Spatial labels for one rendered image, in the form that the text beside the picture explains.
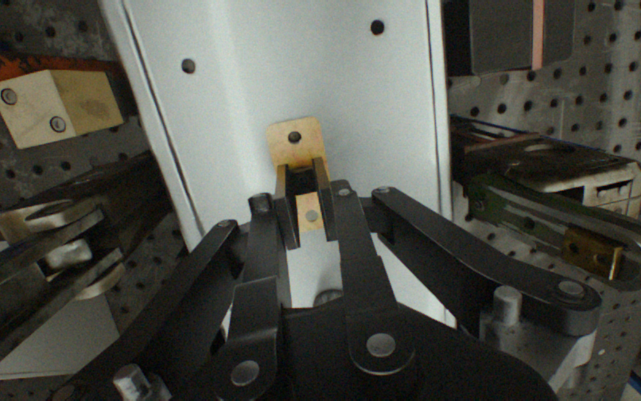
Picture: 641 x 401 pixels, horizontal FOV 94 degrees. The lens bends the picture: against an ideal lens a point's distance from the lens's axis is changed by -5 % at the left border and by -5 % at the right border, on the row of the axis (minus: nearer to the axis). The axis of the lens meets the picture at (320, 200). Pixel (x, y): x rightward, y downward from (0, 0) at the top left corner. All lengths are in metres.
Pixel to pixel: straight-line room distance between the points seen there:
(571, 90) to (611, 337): 0.66
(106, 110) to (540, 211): 0.29
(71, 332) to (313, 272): 0.50
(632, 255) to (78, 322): 0.71
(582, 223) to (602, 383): 1.03
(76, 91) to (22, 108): 0.03
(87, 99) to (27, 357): 0.46
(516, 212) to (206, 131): 0.23
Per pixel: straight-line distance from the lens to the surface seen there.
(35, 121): 0.22
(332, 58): 0.24
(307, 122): 0.22
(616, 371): 1.24
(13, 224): 0.27
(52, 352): 0.66
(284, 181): 0.18
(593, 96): 0.76
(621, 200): 0.32
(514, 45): 0.31
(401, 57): 0.25
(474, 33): 0.29
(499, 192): 0.28
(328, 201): 0.16
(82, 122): 0.21
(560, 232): 0.25
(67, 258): 0.23
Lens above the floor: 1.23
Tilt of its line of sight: 69 degrees down
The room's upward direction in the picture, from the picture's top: 167 degrees clockwise
